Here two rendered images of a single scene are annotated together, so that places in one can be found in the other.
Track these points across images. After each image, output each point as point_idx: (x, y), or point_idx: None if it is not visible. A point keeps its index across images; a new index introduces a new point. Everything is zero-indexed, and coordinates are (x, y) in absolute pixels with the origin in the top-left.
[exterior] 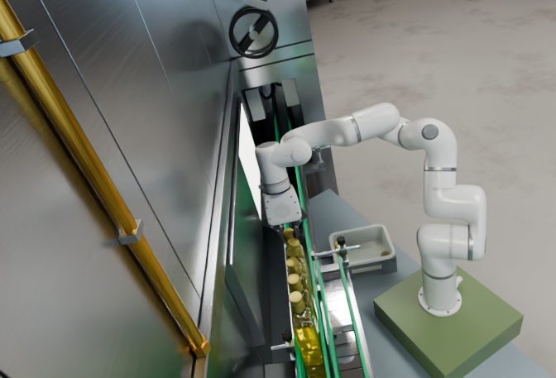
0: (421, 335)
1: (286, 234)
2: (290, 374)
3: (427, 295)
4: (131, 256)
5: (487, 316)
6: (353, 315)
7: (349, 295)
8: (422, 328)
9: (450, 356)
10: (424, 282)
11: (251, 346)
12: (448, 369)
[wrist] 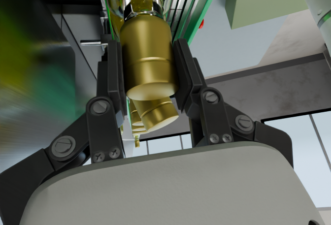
0: None
1: (143, 98)
2: (101, 27)
3: None
4: None
5: None
6: (196, 30)
7: (211, 2)
8: None
9: (248, 19)
10: None
11: None
12: (237, 26)
